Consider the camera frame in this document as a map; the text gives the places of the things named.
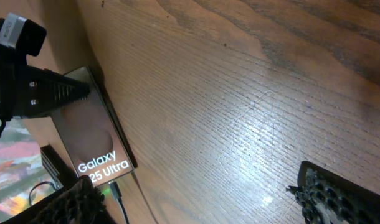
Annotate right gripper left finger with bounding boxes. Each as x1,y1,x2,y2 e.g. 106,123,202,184
2,175,115,224

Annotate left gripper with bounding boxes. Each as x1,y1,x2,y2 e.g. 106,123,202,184
0,18,90,121

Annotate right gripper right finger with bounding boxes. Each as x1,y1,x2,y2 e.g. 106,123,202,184
286,161,380,224

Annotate black charger cable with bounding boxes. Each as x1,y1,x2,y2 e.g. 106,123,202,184
108,180,130,224

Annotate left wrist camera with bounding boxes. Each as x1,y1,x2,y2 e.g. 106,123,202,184
0,13,47,57

